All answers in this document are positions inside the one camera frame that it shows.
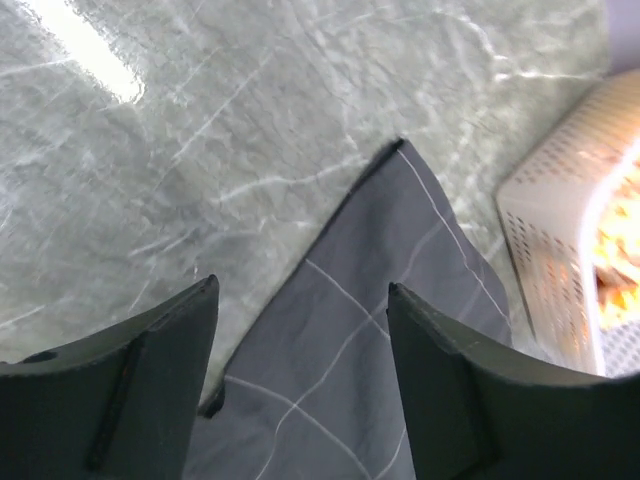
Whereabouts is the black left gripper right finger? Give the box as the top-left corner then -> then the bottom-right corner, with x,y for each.
387,283 -> 639,479

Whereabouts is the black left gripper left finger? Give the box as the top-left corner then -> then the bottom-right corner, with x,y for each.
1,276 -> 219,479

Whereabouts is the dark grey checked pillowcase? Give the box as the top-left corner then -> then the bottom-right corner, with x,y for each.
184,139 -> 511,480

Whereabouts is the white plastic basket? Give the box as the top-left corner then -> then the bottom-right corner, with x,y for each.
496,70 -> 639,377

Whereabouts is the orange patterned pillowcase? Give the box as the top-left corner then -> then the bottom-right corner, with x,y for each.
589,159 -> 639,330

